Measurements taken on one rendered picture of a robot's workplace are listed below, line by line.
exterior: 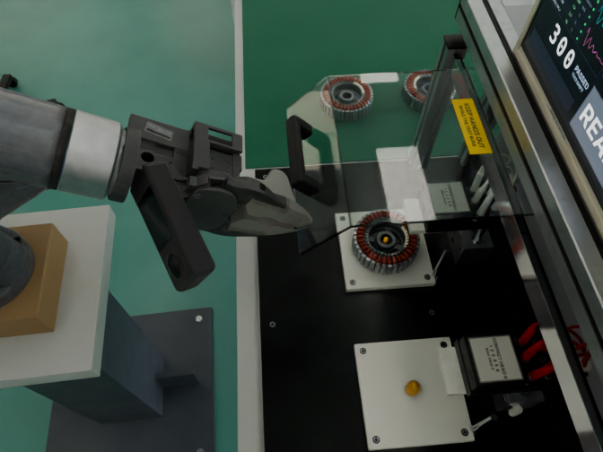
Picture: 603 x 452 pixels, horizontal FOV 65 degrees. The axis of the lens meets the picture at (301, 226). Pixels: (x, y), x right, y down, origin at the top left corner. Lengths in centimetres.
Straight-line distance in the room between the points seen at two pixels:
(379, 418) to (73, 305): 53
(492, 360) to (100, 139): 50
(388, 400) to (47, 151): 55
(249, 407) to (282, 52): 82
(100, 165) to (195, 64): 200
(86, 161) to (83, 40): 229
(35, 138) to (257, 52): 85
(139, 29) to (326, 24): 154
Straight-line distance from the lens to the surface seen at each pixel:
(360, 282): 80
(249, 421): 77
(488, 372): 65
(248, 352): 80
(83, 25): 283
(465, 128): 64
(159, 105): 226
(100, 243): 95
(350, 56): 122
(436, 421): 76
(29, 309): 86
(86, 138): 45
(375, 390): 75
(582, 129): 56
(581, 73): 56
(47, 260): 89
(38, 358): 89
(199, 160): 47
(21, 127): 45
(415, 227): 75
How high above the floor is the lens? 151
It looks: 58 degrees down
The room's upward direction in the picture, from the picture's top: straight up
